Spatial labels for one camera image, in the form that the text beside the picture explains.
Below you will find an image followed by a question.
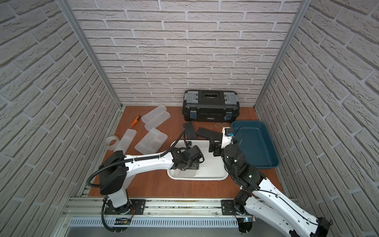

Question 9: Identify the translucent pencil case with pen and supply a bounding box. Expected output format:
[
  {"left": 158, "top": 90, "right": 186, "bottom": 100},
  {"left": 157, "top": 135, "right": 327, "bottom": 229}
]
[{"left": 173, "top": 169, "right": 197, "bottom": 178}]

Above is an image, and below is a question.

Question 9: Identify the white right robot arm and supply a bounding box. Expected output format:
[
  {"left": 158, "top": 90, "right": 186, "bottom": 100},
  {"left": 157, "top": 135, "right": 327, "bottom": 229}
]
[{"left": 209, "top": 136, "right": 332, "bottom": 237}]

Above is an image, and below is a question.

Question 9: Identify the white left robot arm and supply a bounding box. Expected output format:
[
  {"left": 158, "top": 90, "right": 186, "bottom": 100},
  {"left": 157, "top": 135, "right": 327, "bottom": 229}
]
[{"left": 98, "top": 145, "right": 204, "bottom": 208}]

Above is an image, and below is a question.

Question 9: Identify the flat black pencil case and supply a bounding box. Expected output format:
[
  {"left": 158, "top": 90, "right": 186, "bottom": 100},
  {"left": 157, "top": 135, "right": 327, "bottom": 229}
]
[{"left": 196, "top": 127, "right": 223, "bottom": 141}]

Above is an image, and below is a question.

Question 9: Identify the white plastic storage box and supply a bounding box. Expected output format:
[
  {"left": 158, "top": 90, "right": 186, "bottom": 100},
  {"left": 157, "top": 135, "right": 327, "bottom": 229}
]
[{"left": 167, "top": 140, "right": 229, "bottom": 181}]

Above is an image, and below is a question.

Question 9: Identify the long black pencil case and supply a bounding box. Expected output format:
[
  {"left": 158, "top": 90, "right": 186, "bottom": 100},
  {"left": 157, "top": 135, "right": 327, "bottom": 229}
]
[{"left": 183, "top": 122, "right": 198, "bottom": 140}]

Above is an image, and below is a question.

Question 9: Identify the teal plastic storage tray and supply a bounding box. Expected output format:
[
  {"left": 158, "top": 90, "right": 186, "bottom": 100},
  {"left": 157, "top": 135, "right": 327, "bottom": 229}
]
[{"left": 232, "top": 120, "right": 279, "bottom": 169}]

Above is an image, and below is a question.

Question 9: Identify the wide translucent pencil case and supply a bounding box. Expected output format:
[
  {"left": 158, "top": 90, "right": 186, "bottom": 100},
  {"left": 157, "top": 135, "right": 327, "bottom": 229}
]
[{"left": 135, "top": 128, "right": 168, "bottom": 155}]

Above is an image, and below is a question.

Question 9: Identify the smooth translucent pencil case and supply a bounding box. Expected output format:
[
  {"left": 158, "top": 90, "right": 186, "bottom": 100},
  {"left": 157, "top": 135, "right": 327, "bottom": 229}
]
[{"left": 145, "top": 111, "right": 171, "bottom": 131}]

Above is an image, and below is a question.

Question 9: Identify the ribbed translucent pencil case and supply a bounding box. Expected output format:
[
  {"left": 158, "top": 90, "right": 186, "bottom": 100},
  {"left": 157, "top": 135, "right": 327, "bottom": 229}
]
[{"left": 141, "top": 105, "right": 167, "bottom": 123}]

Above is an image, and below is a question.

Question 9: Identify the small translucent pencil case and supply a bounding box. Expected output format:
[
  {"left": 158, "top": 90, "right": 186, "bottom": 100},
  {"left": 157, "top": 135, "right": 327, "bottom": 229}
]
[{"left": 114, "top": 129, "right": 137, "bottom": 155}]

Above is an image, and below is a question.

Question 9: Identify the black plastic toolbox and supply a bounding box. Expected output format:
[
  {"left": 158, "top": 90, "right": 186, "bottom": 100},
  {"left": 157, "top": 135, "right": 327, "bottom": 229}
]
[{"left": 182, "top": 89, "right": 240, "bottom": 123}]

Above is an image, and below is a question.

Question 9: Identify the clear tape roll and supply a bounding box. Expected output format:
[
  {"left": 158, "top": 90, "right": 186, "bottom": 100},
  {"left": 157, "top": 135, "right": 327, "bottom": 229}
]
[{"left": 104, "top": 135, "right": 120, "bottom": 151}]

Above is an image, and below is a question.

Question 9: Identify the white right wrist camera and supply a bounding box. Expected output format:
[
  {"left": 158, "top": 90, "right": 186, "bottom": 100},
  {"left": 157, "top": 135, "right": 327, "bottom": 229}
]
[{"left": 221, "top": 127, "right": 234, "bottom": 149}]

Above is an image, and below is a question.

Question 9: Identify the orange handled screwdriver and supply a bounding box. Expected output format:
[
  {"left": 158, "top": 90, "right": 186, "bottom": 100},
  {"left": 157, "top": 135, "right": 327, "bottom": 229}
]
[{"left": 129, "top": 116, "right": 141, "bottom": 129}]

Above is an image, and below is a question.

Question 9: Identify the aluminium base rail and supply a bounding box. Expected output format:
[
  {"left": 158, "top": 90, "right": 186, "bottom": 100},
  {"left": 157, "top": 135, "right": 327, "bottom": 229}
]
[{"left": 61, "top": 197, "right": 259, "bottom": 229}]

